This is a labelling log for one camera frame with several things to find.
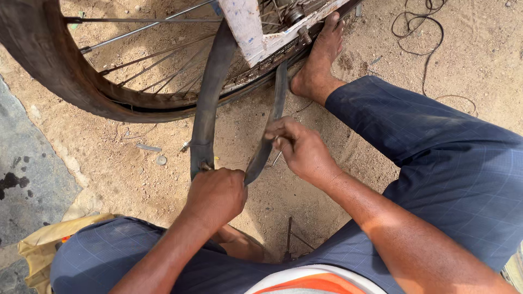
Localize person's left hand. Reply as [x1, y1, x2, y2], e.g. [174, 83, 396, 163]
[184, 167, 248, 234]

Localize person's right hand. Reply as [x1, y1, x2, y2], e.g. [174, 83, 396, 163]
[263, 116, 343, 187]

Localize black rubber tube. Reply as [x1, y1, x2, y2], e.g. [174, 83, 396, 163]
[190, 20, 289, 187]

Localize thin metal rod tool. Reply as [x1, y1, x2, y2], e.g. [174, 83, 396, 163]
[265, 141, 289, 169]

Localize person's left foot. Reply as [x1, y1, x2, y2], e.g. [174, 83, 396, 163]
[212, 224, 267, 263]

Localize person's foot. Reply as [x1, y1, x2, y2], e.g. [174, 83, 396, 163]
[212, 224, 267, 263]
[289, 11, 347, 108]

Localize dark metal stand rods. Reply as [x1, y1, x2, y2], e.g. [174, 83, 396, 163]
[283, 216, 316, 263]

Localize white and orange shirt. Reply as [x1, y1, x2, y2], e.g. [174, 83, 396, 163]
[244, 264, 388, 294]

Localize person's right foot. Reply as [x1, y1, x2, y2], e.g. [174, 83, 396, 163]
[289, 11, 347, 108]

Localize person's left leg blue trousers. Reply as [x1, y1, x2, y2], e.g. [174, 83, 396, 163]
[50, 216, 262, 294]

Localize yellow cloth bag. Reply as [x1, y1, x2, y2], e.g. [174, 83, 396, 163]
[17, 212, 116, 294]

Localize bicycle wheel with worn tyre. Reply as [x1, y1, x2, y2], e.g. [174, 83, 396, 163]
[0, 0, 364, 124]

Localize white painted bicycle frame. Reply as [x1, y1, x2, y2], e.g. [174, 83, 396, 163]
[218, 0, 352, 68]

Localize thin black wire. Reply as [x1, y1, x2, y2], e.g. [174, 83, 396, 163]
[391, 0, 479, 118]

